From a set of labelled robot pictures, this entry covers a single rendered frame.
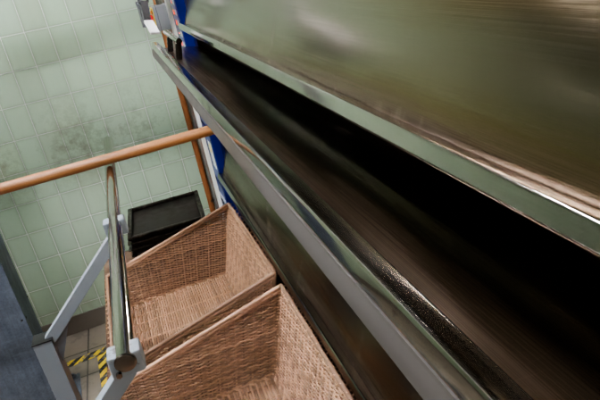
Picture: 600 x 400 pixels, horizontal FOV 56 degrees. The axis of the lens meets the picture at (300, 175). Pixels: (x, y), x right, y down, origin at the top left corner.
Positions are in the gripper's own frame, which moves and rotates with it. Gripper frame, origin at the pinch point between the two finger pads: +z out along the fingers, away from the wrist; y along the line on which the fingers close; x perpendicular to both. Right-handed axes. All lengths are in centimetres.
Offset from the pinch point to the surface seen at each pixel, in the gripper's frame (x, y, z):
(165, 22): -20, 32, -38
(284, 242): 0, 2, 90
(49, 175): 42, 19, 42
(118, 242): 39, -10, 87
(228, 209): -15, 50, 46
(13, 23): 30, 58, -79
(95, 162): 31, 15, 43
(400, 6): 23, -81, 114
